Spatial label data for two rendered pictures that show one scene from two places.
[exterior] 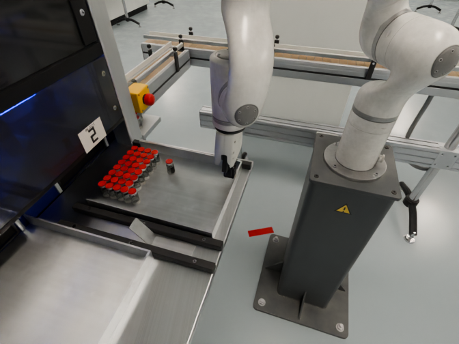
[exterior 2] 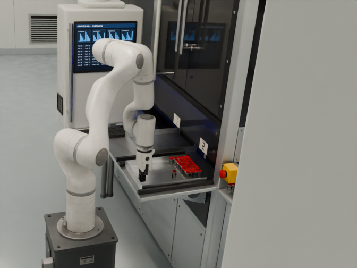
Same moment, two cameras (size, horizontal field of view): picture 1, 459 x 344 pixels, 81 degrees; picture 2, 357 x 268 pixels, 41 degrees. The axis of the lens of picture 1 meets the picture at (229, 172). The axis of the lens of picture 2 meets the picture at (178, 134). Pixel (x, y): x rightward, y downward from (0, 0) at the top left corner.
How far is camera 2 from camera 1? 254 cm
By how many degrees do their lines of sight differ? 102
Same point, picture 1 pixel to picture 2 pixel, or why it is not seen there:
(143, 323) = (125, 148)
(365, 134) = not seen: hidden behind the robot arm
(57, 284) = (160, 145)
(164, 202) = (159, 169)
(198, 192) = (150, 176)
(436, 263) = not seen: outside the picture
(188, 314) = (113, 152)
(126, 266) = not seen: hidden behind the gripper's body
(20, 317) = (159, 139)
